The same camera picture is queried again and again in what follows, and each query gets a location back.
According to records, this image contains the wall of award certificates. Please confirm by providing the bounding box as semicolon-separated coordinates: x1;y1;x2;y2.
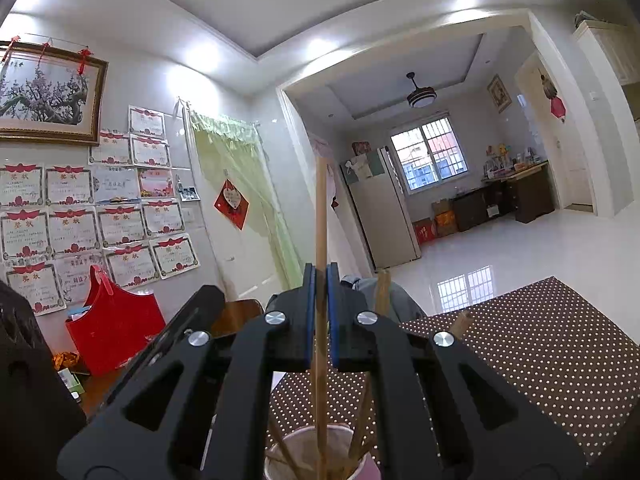
0;105;201;317

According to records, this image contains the assorted desk clutter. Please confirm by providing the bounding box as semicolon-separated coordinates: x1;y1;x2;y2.
482;144;546;178

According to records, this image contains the framed blossom picture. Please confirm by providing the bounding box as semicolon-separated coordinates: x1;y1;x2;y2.
0;40;110;147

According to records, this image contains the light green curtain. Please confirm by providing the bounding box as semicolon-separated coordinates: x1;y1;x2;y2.
189;110;303;291

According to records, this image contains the pink cup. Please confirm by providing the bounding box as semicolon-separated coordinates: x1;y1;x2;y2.
262;422;383;480

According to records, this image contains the red bag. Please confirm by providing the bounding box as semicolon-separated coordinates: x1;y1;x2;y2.
65;265;167;378

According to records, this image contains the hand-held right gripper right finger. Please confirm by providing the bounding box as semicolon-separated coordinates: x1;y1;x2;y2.
326;262;586;480

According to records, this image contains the small framed wall picture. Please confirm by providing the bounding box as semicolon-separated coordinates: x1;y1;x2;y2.
487;74;512;113

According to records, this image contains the white door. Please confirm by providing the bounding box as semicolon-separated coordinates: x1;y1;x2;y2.
515;52;593;211

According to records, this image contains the red diamond heart decoration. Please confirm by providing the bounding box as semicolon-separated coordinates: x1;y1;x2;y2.
214;179;250;231

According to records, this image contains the group of wooden chopsticks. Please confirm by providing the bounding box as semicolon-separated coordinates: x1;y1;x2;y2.
265;269;473;480

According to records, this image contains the round ceiling fan lamp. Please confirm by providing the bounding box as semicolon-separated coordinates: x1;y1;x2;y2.
406;72;438;109

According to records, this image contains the hanging gourd door decoration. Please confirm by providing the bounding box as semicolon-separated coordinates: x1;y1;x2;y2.
537;72;568;121

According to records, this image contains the red cardboard box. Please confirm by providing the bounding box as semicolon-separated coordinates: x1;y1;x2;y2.
412;218;437;246

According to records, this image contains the brown polka-dot tablecloth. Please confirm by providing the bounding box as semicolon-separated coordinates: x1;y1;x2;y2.
270;276;640;480

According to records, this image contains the small green box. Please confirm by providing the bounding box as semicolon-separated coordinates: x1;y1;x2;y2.
57;369;86;396

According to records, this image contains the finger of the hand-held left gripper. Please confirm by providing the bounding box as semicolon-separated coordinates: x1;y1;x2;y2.
102;285;226;411

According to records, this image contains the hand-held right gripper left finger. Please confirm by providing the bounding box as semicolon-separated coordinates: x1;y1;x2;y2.
57;262;318;480

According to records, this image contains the pink curtain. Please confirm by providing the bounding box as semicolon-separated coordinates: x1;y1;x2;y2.
307;132;333;161

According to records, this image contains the barred window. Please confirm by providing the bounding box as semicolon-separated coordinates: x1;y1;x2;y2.
390;116;469;193

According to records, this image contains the white tall cabinet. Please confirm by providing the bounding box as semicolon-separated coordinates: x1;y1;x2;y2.
572;10;640;86

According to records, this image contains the long single wooden chopstick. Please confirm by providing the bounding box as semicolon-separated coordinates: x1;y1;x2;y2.
315;156;328;480

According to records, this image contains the dark wooden desk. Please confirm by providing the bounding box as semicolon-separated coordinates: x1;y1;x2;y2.
452;162;556;233

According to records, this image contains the beige refrigerator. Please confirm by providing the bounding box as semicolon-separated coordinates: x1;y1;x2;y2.
341;146;422;271

